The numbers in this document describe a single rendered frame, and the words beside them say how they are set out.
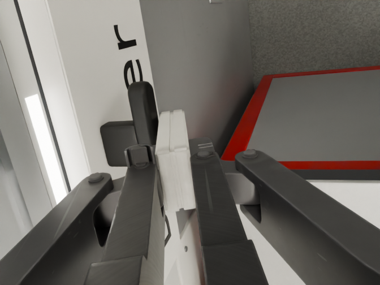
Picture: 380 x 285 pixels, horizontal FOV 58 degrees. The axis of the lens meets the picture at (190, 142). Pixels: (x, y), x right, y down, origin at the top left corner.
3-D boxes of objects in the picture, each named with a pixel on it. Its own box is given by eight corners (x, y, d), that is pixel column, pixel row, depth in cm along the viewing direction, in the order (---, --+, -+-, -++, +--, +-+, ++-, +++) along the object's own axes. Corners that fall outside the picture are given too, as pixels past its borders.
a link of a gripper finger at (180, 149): (171, 150, 15) (189, 147, 15) (171, 109, 21) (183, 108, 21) (181, 211, 16) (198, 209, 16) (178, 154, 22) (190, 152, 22)
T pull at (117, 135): (152, 78, 20) (143, 83, 19) (172, 192, 22) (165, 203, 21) (99, 83, 21) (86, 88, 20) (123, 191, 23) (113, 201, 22)
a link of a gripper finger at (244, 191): (193, 181, 13) (269, 169, 13) (186, 138, 18) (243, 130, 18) (197, 214, 14) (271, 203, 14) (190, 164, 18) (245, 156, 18)
